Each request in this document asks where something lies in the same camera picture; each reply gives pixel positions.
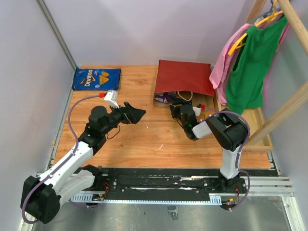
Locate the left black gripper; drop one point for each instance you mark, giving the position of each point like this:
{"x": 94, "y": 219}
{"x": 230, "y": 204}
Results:
{"x": 129, "y": 114}

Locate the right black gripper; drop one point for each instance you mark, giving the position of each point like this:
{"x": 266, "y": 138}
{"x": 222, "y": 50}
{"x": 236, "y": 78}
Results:
{"x": 174, "y": 110}

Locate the red brown paper bag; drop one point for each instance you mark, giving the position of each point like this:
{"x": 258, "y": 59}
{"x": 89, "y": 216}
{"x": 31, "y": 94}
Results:
{"x": 177, "y": 76}

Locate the blue Doritos chip bag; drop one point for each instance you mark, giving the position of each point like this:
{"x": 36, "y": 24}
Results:
{"x": 96, "y": 79}

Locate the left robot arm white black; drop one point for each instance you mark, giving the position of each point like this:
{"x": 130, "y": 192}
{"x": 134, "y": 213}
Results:
{"x": 43, "y": 196}

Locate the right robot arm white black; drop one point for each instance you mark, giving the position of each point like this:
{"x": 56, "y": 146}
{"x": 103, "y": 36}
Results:
{"x": 231, "y": 131}

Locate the purple snack packet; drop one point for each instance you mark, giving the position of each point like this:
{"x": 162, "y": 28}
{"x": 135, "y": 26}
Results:
{"x": 164, "y": 97}

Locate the pink shirt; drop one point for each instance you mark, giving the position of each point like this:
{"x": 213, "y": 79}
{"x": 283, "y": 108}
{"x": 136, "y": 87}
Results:
{"x": 221, "y": 72}

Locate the green shirt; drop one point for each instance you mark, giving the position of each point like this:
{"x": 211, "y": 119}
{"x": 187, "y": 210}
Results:
{"x": 245, "y": 83}

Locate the grey clothes hanger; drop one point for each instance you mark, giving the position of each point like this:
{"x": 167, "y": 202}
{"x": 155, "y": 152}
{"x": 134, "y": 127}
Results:
{"x": 257, "y": 8}

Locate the yellow clothes hanger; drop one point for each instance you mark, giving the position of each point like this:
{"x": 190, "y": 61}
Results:
{"x": 267, "y": 20}

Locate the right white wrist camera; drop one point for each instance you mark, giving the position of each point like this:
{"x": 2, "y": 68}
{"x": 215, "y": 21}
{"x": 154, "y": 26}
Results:
{"x": 197, "y": 110}

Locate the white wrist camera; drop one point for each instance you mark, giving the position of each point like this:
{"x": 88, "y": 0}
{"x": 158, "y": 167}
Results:
{"x": 197, "y": 110}
{"x": 110, "y": 98}

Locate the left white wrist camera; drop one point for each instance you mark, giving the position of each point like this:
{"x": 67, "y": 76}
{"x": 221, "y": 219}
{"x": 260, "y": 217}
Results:
{"x": 110, "y": 98}

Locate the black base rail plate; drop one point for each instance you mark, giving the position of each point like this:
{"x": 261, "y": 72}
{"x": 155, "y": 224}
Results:
{"x": 169, "y": 186}

